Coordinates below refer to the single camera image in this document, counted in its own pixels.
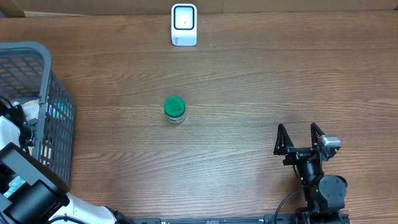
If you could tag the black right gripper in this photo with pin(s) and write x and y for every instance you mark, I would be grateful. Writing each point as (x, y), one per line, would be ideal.
(283, 143)

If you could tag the green lidded white jar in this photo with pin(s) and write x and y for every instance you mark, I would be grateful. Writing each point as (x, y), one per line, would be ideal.
(175, 109)

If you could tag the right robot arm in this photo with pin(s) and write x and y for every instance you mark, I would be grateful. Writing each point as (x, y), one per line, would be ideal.
(324, 194)

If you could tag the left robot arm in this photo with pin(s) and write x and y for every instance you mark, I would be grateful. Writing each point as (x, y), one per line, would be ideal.
(30, 191)

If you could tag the white barcode scanner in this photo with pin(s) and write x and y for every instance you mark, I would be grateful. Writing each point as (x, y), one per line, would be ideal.
(184, 24)

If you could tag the grey plastic mesh basket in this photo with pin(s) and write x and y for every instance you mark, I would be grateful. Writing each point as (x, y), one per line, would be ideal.
(27, 76)

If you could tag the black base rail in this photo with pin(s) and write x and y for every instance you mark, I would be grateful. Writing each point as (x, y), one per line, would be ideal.
(266, 219)

